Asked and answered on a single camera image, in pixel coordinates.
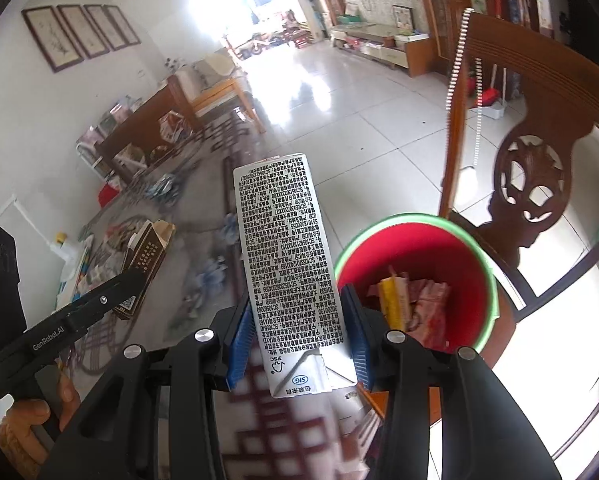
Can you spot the silver milk carton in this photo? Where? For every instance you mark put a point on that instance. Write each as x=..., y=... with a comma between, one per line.
x=289, y=260

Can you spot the large framed plant picture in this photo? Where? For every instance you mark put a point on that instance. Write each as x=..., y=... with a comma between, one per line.
x=54, y=37

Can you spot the row of children's books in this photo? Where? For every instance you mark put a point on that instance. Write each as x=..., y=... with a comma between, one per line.
x=124, y=110

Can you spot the white balance bike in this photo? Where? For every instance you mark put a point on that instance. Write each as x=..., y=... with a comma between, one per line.
x=267, y=42

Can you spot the brown cardboard box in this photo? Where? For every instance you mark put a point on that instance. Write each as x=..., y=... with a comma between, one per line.
x=147, y=255

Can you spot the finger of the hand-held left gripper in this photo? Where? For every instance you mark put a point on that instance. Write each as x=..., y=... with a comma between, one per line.
x=112, y=296

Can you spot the wooden sofa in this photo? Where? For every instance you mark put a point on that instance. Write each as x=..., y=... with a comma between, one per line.
x=224, y=91

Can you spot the plain wooden chair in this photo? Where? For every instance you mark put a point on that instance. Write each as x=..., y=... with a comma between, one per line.
x=144, y=125

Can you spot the white plastic desk holder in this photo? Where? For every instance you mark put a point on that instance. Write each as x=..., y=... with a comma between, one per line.
x=69, y=250

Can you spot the blue silver wrapper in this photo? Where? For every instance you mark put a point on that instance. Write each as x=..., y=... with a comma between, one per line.
x=164, y=187

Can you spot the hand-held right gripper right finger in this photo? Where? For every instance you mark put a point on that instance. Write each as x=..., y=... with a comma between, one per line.
x=357, y=340

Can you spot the small yellow object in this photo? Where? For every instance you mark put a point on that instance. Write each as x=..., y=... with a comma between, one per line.
x=59, y=235

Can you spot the beige cushion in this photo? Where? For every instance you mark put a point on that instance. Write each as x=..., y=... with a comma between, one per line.
x=219, y=65

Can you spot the flat white box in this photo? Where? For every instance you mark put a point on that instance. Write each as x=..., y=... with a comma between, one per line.
x=412, y=36

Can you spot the carved wooden chair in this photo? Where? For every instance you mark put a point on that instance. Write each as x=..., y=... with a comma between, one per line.
x=529, y=65

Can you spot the bamboo wall painting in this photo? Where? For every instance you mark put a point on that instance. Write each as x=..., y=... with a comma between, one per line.
x=476, y=0

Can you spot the green tissue box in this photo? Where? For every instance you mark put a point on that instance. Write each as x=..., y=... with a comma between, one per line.
x=348, y=19

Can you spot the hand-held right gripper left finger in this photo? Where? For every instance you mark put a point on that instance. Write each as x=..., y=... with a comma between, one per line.
x=239, y=355

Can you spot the person's left hand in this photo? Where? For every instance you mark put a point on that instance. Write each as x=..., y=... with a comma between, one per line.
x=24, y=425

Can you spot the red plastic container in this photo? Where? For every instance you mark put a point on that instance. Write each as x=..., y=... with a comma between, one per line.
x=109, y=195

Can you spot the framed star picture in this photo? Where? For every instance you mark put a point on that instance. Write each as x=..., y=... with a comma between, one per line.
x=402, y=17

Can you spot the white book rack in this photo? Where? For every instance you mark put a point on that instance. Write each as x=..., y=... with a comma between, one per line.
x=87, y=152

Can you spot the red bin green rim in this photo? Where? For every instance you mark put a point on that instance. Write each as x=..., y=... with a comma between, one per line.
x=419, y=250

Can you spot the wooden television cabinet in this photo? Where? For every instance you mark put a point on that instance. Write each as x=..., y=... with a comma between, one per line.
x=379, y=50

